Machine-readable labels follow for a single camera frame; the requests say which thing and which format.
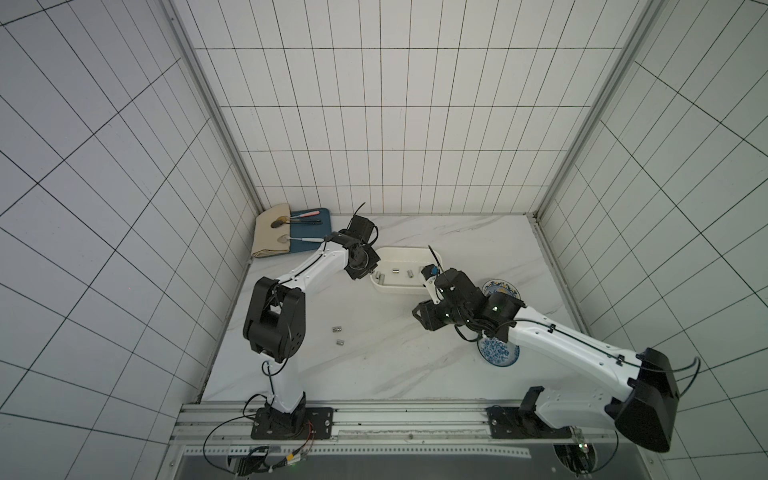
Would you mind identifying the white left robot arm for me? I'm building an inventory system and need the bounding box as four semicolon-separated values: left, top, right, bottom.
243;214;380;440

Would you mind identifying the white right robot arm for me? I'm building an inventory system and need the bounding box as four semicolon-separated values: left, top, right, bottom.
412;264;682;453

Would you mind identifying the white plastic storage box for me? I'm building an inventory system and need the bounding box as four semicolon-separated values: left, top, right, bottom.
369;246;442;295

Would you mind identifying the blue yellow patterned bowl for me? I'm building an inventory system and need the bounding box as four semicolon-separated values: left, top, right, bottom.
481;279;521;299

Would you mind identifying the blue white patterned bowl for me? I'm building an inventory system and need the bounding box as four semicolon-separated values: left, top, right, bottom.
477;337;520;368

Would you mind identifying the beige folded cloth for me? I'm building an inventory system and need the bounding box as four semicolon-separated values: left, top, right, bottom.
251;203;290;258

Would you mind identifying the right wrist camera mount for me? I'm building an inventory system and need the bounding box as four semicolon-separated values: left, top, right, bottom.
420;264;440;305

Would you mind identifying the pink handled spoon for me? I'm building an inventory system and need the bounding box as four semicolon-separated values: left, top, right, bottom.
290;210;321;220

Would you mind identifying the white handled spoon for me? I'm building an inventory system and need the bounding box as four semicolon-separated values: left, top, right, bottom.
277;235;324;244

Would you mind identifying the black handled spoon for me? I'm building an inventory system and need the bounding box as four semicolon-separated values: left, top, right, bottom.
270;216;322;229

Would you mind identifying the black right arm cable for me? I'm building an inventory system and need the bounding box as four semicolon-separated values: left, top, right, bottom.
515;317;702;397

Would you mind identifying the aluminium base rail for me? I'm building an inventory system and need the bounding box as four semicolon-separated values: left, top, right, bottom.
170;400;637;460

